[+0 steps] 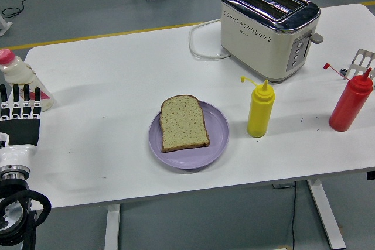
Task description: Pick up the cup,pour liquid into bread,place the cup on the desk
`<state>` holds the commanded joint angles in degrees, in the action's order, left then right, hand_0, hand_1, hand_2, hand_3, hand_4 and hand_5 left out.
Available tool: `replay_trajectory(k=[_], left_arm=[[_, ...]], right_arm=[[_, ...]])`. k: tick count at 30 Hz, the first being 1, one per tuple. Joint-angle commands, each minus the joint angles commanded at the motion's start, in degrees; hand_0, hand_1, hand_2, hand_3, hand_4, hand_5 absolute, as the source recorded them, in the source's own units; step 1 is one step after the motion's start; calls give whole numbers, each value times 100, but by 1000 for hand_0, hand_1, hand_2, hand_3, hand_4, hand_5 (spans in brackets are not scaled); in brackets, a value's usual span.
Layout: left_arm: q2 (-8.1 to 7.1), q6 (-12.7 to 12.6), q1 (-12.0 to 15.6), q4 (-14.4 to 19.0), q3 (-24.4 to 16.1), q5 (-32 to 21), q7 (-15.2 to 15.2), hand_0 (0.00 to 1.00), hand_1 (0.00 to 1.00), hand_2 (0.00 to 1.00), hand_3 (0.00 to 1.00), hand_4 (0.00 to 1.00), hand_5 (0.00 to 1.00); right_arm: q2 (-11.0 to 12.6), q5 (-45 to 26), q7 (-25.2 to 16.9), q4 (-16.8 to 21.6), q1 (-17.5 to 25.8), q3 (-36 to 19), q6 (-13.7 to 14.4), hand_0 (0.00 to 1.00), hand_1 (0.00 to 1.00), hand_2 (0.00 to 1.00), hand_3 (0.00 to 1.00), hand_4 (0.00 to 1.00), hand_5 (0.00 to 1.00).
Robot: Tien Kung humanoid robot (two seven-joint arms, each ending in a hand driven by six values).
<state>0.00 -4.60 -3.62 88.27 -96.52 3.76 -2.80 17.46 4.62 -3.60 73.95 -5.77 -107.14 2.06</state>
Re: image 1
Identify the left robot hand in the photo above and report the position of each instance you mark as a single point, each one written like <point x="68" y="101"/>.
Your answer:
<point x="19" y="131"/>

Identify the red squeeze bottle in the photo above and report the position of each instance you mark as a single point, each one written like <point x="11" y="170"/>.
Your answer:
<point x="348" y="106"/>

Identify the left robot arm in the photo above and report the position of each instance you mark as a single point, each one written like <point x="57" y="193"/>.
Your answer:
<point x="16" y="184"/>

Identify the bread slice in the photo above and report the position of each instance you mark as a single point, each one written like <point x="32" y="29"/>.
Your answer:
<point x="183" y="124"/>

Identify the milk bottle with pink cap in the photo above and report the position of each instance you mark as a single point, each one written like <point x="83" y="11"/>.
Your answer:
<point x="17" y="71"/>

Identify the white stand base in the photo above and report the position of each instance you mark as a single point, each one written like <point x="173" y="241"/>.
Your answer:
<point x="4" y="27"/>

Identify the white table leg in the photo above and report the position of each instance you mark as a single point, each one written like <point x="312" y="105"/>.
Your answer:
<point x="326" y="215"/>
<point x="112" y="226"/>

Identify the purple plate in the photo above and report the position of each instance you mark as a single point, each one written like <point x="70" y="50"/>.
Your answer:
<point x="190" y="157"/>

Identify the yellow squeeze bottle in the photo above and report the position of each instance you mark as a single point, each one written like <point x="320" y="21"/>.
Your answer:
<point x="259" y="109"/>

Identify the cream and chrome toaster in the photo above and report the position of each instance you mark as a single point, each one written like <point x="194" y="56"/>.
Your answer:
<point x="249" y="42"/>

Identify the black table control box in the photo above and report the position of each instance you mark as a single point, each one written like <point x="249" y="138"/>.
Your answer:
<point x="371" y="175"/>

